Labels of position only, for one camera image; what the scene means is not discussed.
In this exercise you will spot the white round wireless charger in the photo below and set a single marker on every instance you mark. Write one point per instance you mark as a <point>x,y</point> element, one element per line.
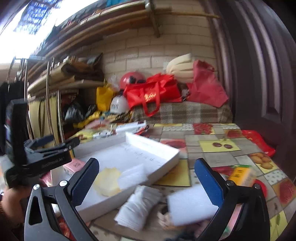
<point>102,134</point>

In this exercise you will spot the red helmet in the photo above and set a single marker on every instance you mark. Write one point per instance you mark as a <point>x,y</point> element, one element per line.
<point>131,78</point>

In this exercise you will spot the shiny red tote bag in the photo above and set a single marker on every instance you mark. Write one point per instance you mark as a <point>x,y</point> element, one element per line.
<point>151,94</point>

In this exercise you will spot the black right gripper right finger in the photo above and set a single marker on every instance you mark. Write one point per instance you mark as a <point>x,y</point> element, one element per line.
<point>253,220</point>

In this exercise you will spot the white power bank box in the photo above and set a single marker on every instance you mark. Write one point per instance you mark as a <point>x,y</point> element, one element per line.
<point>134,127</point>

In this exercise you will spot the metal shelf rack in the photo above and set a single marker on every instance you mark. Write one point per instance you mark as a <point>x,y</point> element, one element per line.
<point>24,75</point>

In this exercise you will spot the dark red fabric bag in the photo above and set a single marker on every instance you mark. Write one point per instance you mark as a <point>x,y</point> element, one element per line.
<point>205,88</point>

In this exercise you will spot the plaid covered bench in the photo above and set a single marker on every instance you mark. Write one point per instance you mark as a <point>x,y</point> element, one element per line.
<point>185,112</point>

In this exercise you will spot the pink tissue pack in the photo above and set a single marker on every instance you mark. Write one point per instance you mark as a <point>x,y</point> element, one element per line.
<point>73,166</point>

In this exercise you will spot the yellow shopping bag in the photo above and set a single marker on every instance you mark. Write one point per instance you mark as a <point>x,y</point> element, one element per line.
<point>104,96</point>

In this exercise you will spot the black plastic bag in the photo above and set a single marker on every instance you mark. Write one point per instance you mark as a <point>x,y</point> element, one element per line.
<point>76,113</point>

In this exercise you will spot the white helmet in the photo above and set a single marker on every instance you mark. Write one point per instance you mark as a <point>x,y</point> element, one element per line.
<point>119,105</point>

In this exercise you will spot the pale yellow sponge piece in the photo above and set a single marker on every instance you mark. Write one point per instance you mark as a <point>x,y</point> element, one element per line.
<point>106,182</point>

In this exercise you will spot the cream foam roll stack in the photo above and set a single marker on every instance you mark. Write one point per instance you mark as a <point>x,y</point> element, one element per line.
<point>181,68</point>

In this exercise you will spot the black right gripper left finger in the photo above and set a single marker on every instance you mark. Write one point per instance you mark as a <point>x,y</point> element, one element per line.
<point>40,219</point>

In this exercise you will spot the red plastic bag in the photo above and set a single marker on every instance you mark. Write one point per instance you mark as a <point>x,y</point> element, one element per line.
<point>256,138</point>

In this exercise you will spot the fruit pattern tablecloth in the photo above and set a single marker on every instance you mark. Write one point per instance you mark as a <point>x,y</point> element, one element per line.
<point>222,147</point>

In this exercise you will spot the white shallow cardboard box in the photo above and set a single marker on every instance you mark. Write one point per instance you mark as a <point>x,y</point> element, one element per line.
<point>125,152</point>

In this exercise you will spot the dark wooden door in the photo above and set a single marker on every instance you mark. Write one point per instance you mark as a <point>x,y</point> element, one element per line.
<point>263,70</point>

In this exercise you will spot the person's left hand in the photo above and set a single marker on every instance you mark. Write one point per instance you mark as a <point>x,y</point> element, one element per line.
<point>11,203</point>

